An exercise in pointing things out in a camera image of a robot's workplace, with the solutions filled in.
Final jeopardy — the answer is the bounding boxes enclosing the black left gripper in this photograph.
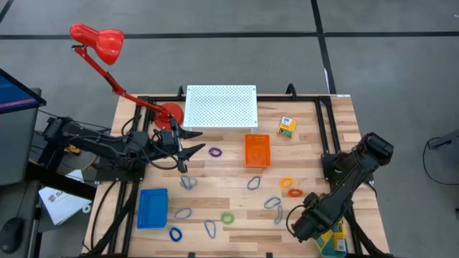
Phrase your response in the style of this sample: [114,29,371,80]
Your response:
[153,114,207,174]

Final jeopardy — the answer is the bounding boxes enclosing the dark blue spiral coil ring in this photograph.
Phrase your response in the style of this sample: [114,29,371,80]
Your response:
[169,226,184,243]

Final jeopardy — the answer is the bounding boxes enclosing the red desk lamp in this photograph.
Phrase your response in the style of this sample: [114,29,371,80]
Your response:
[69,22,185,131]

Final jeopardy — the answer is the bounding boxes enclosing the teal plastic bin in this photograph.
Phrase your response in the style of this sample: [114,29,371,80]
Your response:
[314,219,349,258]

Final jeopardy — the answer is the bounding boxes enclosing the white perforated metal shelf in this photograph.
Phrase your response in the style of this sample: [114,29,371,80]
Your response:
[183,85,259,139]

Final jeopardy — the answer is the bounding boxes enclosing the orange plastic basket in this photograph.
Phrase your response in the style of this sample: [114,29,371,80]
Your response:
[244,133,272,168]

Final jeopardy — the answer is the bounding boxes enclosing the blue plastic basket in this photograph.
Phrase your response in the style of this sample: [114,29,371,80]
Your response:
[136,188,169,229]

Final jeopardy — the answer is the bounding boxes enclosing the white paper sheets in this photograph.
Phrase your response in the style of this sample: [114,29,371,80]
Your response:
[38,169,93,226]

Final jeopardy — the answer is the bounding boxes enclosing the grey chair base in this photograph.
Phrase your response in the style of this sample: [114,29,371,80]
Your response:
[426,129,459,151]

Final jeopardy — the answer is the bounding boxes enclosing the grey computer case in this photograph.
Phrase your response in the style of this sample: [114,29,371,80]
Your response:
[0,107,40,187]

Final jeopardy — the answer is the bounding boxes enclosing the computer monitor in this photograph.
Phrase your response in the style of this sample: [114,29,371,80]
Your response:
[0,67,47,115]

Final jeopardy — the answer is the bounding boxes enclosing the black computer mouse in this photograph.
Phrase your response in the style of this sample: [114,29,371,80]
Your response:
[0,216,25,254]

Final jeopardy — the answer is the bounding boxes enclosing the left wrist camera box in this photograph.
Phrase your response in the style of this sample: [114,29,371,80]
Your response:
[159,129,177,153]

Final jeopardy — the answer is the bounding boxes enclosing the black metal table frame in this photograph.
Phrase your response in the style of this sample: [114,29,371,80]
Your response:
[82,84,395,258]

